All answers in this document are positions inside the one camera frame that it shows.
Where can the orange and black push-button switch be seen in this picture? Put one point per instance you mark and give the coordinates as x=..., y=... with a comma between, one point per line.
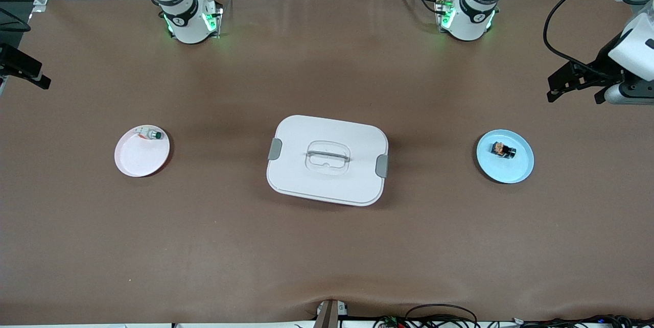
x=503, y=150

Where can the light blue round plate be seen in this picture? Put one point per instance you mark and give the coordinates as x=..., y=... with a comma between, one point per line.
x=503, y=170

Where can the green and white push-button switch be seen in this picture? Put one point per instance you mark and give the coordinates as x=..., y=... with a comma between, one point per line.
x=153, y=135

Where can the grey box latch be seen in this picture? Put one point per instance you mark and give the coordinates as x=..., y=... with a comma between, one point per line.
x=275, y=149
x=381, y=165

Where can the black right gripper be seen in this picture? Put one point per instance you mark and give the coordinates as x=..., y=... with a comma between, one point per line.
x=14, y=62

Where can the white lidded storage box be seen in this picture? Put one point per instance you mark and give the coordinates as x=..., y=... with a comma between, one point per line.
x=327, y=185

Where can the pink round plate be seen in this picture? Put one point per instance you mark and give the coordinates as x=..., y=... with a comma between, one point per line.
x=140, y=159

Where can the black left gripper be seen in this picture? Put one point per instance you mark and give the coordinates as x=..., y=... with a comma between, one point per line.
x=606, y=63

